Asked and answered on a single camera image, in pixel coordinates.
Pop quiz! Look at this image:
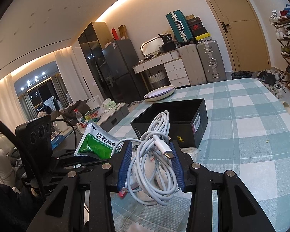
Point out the white oval tray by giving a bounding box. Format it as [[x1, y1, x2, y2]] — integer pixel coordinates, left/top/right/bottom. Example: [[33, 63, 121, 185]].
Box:
[[144, 85, 175, 102]]

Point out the green white medicine packet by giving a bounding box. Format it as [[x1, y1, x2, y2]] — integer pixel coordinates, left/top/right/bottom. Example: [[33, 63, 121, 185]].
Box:
[[74, 121, 118, 160]]

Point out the silver aluminium suitcase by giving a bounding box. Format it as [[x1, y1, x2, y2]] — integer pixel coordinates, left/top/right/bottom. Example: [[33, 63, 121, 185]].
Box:
[[197, 40, 226, 83]]

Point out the black cardboard box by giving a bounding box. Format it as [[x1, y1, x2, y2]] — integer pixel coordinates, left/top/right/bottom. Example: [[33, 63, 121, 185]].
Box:
[[130, 98, 208, 148]]

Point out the tan wooden door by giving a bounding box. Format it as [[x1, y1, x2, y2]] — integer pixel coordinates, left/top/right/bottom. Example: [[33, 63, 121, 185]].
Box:
[[206, 0, 270, 72]]

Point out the black trash bag bin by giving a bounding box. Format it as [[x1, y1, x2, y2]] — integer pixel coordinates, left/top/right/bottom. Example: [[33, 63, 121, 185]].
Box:
[[231, 71, 252, 80]]

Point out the black refrigerator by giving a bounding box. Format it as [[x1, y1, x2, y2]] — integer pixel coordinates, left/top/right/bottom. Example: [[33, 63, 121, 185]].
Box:
[[102, 39, 148, 104]]

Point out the stack of shoe boxes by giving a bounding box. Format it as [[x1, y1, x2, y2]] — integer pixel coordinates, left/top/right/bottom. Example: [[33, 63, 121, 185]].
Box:
[[185, 15, 212, 43]]

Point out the white dresser with drawers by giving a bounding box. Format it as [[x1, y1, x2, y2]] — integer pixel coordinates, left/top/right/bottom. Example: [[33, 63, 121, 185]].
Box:
[[133, 50, 191, 88]]

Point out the teal hard suitcase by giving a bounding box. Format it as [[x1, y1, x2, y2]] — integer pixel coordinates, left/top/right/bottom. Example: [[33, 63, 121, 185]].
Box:
[[166, 10, 195, 46]]

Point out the grey coffee table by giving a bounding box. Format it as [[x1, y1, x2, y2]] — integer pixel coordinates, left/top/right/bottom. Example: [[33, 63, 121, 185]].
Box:
[[51, 103, 129, 152]]

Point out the beige hard suitcase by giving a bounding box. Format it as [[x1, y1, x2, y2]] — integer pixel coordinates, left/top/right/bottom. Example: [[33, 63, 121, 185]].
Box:
[[178, 43, 207, 86]]

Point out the clear plastic water bottle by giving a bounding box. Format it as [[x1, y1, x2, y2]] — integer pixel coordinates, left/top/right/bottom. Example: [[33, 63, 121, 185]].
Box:
[[74, 109, 87, 128]]

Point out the oval vanity mirror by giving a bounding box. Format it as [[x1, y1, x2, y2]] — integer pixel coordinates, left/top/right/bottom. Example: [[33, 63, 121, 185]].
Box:
[[140, 36, 164, 57]]

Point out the white USB cable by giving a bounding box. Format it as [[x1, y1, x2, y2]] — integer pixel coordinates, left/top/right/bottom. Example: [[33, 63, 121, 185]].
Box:
[[110, 110, 180, 206]]

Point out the striped laundry basket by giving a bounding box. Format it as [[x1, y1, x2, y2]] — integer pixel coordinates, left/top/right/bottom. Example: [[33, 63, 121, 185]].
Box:
[[148, 70, 170, 89]]

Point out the teal checkered tablecloth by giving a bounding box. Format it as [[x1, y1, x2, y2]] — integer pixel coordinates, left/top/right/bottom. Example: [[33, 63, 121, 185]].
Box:
[[111, 78, 290, 231]]

